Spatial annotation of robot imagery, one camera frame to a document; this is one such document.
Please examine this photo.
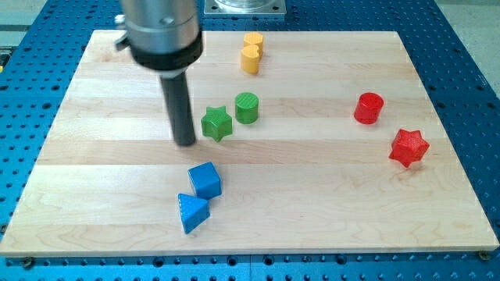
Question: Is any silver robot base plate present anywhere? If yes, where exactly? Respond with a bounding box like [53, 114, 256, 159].
[204, 0, 287, 16]

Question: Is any green cylinder block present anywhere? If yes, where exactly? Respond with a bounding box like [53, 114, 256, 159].
[235, 92, 259, 124]

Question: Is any yellow heart block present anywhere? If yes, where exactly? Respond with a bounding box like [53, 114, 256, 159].
[241, 44, 261, 74]

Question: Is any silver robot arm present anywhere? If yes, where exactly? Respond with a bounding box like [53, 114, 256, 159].
[114, 0, 203, 146]

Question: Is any blue triangular prism block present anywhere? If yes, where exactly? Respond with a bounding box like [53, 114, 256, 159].
[177, 194, 210, 234]

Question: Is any red star block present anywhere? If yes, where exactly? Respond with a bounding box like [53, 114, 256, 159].
[389, 129, 430, 168]

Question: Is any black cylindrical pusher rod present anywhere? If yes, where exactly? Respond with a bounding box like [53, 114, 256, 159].
[160, 73, 196, 147]

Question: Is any yellow hexagon block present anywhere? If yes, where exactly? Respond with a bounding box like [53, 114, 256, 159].
[243, 31, 264, 54]

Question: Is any red cylinder block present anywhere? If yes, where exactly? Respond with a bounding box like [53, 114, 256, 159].
[354, 92, 384, 125]

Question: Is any blue cube block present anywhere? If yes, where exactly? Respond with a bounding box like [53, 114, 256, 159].
[187, 162, 222, 200]

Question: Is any blue perforated metal table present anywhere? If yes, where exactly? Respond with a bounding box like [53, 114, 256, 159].
[1, 0, 499, 280]

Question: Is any light wooden board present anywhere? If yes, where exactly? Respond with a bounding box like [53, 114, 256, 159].
[1, 30, 498, 257]

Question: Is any green star block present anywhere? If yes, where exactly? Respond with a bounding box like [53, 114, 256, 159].
[201, 105, 233, 142]

